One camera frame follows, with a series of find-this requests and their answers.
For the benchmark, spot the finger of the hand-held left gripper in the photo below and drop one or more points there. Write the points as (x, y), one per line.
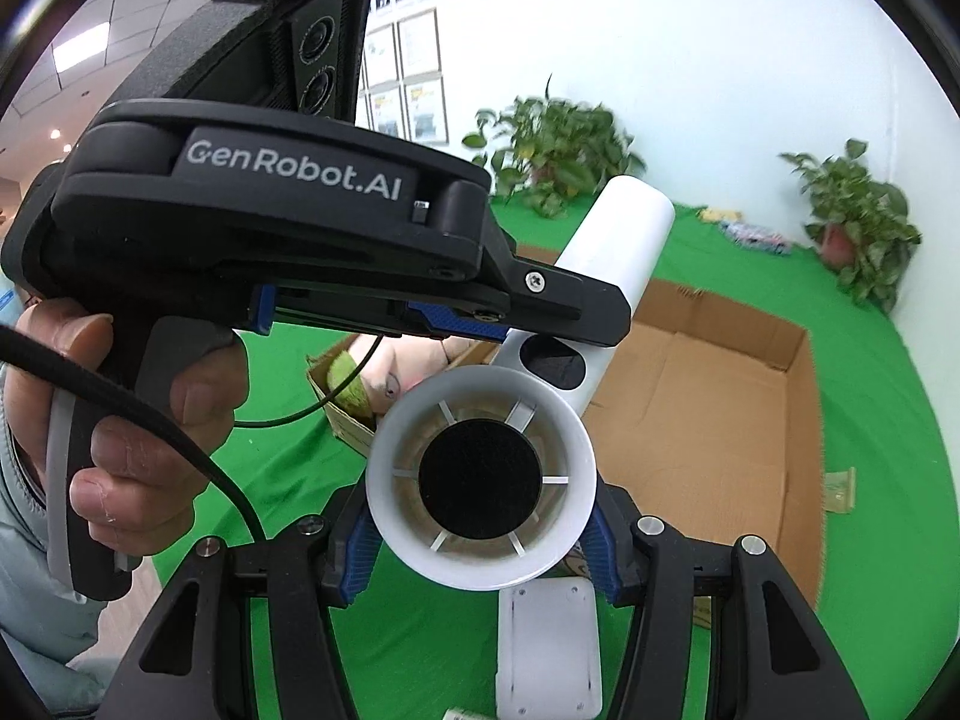
(570, 307)

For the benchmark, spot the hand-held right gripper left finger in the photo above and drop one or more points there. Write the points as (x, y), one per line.
(356, 555)

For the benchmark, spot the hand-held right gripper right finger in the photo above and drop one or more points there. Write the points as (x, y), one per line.
(600, 555)

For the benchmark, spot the white hair dryer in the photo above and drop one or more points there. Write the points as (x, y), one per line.
(637, 217)

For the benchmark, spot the large cardboard tray box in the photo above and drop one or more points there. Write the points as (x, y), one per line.
(712, 405)

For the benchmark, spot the pink and blue plush toy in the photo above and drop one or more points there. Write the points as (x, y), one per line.
(409, 371)

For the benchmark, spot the person's left hand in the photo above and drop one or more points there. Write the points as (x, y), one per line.
(195, 405)

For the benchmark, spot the white rectangular device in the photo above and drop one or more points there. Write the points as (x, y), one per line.
(547, 652)

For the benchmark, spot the bushy green potted plant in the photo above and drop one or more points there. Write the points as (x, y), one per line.
(559, 142)

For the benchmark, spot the small yellow item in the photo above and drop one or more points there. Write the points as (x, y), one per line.
(716, 214)

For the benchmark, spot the printed paper leaflet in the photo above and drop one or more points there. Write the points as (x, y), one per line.
(469, 714)

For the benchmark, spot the clear pack of small items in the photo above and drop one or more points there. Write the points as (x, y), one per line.
(757, 238)

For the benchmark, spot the ceiling light panel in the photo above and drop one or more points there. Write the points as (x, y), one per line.
(81, 47)

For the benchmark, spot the potted plant in red pot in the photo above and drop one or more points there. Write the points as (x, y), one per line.
(862, 225)

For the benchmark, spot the green tablecloth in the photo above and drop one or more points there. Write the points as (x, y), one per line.
(870, 405)

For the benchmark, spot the wall of framed certificates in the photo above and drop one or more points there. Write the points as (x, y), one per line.
(416, 75)

